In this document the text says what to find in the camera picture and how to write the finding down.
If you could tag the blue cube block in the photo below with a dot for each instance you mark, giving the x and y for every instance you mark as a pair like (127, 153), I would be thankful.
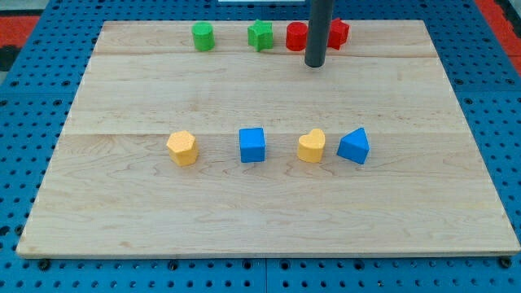
(252, 145)

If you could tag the yellow heart block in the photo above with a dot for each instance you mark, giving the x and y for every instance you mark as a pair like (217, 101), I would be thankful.
(311, 146)

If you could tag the wooden board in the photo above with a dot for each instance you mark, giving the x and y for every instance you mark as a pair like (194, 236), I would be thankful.
(111, 190)

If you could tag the yellow hexagon block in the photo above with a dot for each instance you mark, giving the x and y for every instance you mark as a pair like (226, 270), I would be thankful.
(183, 149)

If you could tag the blue triangle block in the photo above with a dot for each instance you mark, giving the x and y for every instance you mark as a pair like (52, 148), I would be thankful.
(354, 146)

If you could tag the green star block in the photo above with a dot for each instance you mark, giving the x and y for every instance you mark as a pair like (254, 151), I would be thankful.
(260, 35)

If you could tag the red cylinder block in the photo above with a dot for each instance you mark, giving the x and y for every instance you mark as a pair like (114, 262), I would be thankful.
(296, 36)

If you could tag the green cylinder block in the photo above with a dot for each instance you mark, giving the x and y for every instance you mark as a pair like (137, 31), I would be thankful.
(203, 37)

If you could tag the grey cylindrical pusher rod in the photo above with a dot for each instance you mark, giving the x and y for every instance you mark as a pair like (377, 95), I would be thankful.
(320, 17)

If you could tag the red star block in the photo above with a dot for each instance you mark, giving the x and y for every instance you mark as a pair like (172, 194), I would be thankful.
(338, 34)

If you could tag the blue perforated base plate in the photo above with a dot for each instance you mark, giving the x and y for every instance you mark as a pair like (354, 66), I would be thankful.
(40, 87)

